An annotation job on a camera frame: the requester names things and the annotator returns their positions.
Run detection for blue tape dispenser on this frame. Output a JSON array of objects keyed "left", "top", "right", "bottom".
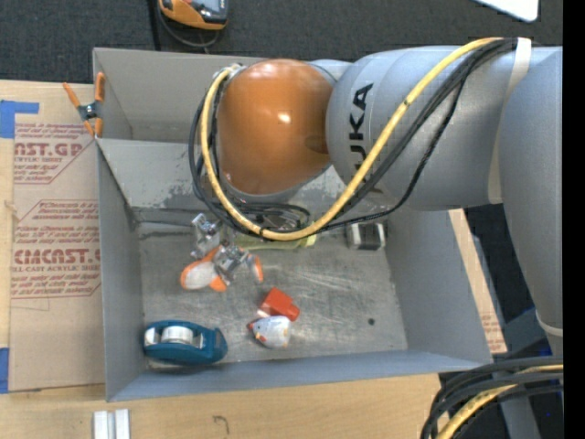
[{"left": 143, "top": 319, "right": 229, "bottom": 366}]

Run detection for black cylinder on white bracket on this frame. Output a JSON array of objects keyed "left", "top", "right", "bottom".
[{"left": 345, "top": 219, "right": 388, "bottom": 252}]

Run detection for white toy chicken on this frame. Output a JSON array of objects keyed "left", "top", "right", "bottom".
[{"left": 247, "top": 315, "right": 293, "bottom": 349}]

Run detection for grey metal bin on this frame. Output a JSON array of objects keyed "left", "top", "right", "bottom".
[{"left": 92, "top": 47, "right": 495, "bottom": 402}]

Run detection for orange and white toy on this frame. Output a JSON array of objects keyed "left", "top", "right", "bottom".
[{"left": 179, "top": 244, "right": 265, "bottom": 293}]

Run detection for brown cardboard board, red print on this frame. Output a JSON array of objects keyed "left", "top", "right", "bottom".
[{"left": 0, "top": 79, "right": 509, "bottom": 393}]

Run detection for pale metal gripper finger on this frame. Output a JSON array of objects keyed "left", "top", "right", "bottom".
[
  {"left": 213, "top": 243, "right": 251, "bottom": 284},
  {"left": 189, "top": 212, "right": 224, "bottom": 259}
]

